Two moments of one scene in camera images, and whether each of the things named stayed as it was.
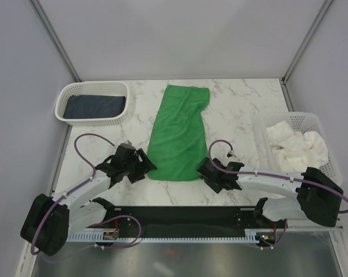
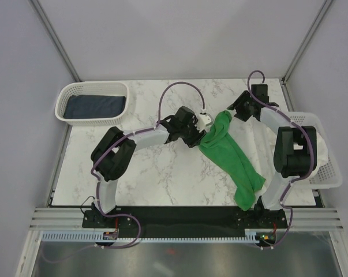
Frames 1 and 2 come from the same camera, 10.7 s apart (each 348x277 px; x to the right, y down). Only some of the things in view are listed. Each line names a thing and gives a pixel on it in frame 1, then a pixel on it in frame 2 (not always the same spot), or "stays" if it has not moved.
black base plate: x=178 y=222 stays
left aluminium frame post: x=56 y=40 stays
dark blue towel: x=94 y=107 stays
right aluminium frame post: x=326 y=4 stays
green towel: x=178 y=144 to x=223 y=150
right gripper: x=212 y=185 to x=238 y=106
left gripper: x=143 y=167 to x=197 y=135
